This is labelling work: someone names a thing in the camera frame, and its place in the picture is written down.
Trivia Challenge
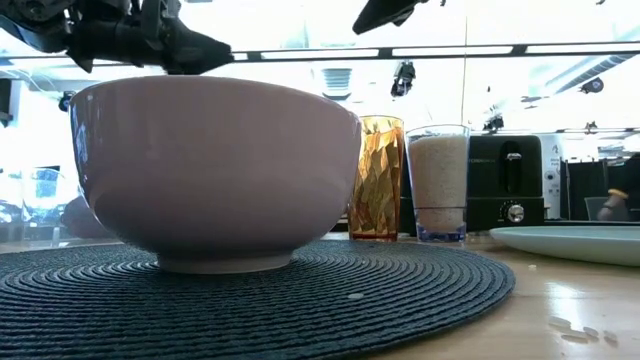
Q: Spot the white ceramic bowl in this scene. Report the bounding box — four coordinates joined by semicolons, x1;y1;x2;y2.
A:
68;74;362;275

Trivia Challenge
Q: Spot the black four-slot toaster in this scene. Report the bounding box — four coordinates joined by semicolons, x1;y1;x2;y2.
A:
399;133;546;236

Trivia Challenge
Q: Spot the black aluminium frame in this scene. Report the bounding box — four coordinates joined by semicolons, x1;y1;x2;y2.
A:
0;42;640;66

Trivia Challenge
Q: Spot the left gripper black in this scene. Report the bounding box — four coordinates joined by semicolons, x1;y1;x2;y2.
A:
64;0;235;76

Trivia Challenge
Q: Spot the ceiling air vent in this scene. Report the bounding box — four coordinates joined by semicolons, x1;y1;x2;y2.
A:
319;67;354;101

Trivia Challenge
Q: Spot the dark round woven placemat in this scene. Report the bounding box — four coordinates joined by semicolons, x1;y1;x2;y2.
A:
0;239;517;360

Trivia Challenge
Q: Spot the pale green plate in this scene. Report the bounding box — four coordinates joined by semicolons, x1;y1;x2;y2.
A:
489;224;640;268

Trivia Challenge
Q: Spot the clear glass with milk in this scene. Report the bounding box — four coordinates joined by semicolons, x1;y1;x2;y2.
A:
404;124;472;245

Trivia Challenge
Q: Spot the person's hand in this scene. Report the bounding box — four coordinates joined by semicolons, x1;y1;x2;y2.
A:
596;198;626;223

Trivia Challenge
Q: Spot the amber faceted glass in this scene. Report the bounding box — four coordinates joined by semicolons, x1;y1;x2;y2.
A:
348;115;406;243

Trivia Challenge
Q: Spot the white appliance with dial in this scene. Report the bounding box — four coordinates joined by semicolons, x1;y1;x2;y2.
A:
542;133;564;220

